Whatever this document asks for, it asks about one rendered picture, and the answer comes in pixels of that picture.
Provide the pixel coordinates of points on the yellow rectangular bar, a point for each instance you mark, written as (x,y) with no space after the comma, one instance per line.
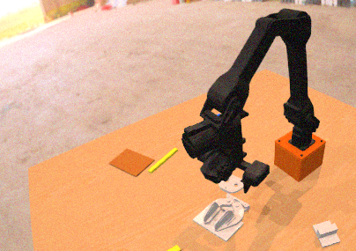
(175,248)

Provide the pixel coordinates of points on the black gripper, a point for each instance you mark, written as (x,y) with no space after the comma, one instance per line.
(253,174)

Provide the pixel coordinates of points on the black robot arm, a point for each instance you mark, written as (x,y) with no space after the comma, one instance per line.
(230,91)

